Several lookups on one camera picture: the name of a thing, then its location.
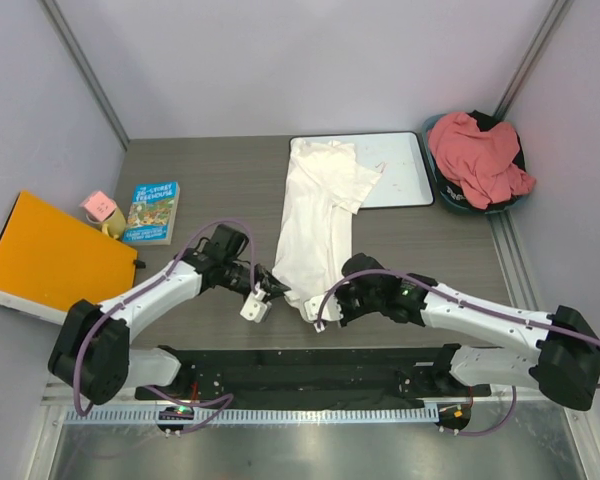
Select blue treehouse book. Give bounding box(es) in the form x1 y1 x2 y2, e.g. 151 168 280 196
122 181 180 246

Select white t-shirt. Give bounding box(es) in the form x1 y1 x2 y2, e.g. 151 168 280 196
272 138 381 322

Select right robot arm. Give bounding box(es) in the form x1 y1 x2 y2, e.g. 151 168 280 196
333 253 600 411

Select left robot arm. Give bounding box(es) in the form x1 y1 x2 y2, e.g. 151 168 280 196
47 223 289 415

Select yellow mug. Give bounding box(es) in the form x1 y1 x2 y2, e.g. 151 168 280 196
85 208 127 240

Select white whiteboard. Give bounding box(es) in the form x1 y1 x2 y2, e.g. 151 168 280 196
290 132 434 209

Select pink t-shirt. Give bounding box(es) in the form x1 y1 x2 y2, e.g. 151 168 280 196
428 111 537 210

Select teal laundry basket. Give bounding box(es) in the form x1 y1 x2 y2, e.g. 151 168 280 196
420 110 526 215

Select orange book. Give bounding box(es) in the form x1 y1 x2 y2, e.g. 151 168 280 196
0 191 138 325

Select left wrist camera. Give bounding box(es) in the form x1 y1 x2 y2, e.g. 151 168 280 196
240 291 271 324

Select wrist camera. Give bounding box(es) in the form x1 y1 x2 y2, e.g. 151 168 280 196
240 291 271 324
301 294 343 333

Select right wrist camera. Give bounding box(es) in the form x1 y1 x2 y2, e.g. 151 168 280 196
301 294 343 333

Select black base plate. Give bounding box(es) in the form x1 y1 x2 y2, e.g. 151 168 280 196
151 344 491 402

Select aluminium rail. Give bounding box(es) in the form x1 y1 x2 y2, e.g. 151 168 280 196
41 382 74 405

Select white slotted cable duct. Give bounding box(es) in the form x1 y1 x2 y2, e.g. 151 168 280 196
64 403 439 426

